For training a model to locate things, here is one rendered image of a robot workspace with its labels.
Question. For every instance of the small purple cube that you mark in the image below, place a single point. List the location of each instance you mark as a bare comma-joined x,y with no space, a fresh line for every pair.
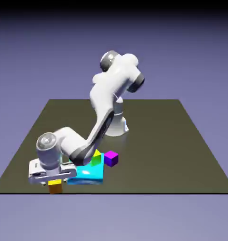
111,159

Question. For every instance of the large cyan box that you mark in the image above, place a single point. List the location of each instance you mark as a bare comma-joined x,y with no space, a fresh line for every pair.
88,174

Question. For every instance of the small yellow cube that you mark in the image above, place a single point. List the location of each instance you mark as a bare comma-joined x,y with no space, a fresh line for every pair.
55,186

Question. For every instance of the small lime green cube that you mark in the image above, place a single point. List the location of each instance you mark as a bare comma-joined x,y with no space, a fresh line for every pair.
96,159

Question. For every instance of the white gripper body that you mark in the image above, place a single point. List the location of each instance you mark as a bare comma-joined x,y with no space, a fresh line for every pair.
55,176

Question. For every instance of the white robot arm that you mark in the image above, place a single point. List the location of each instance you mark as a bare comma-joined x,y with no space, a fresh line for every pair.
104,88

